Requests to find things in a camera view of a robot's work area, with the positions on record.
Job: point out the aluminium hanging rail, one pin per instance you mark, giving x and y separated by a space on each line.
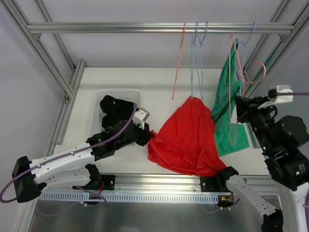
134 27

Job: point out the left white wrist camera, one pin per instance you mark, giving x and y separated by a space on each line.
140 117

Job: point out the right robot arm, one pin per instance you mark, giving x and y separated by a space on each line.
288 167

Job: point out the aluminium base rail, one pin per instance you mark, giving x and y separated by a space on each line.
175 183

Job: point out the blue hanger with black top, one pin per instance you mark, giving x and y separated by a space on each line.
200 74

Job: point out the black tank top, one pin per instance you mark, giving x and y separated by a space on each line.
115 110

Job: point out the empty blue wire hanger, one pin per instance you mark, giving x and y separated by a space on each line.
245 45

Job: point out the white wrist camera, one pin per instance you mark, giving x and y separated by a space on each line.
277 95
140 117

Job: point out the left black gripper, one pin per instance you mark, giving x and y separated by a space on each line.
144 135

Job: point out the white slotted cable duct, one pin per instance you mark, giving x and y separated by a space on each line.
121 197

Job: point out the white plastic basket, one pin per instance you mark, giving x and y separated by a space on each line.
127 94

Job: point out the green tank top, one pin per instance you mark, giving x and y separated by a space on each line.
220 116

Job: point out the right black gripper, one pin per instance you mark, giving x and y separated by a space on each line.
245 108

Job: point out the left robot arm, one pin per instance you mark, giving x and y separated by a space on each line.
32 177

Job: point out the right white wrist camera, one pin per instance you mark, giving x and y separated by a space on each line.
277 95

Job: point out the red tank top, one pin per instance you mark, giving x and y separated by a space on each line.
185 144

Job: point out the blue hanger with grey top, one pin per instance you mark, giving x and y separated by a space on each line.
193 57

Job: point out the pink wire hanger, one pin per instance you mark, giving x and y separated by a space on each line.
178 61

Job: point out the pink hanger with green top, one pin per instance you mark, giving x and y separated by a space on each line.
238 86

